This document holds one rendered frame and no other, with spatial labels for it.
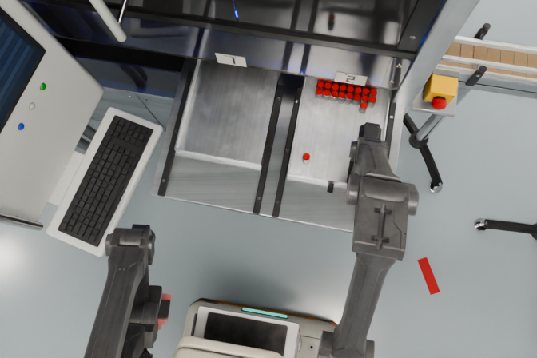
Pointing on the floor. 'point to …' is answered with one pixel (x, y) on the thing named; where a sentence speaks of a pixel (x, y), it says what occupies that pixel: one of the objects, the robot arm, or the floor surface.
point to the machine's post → (447, 22)
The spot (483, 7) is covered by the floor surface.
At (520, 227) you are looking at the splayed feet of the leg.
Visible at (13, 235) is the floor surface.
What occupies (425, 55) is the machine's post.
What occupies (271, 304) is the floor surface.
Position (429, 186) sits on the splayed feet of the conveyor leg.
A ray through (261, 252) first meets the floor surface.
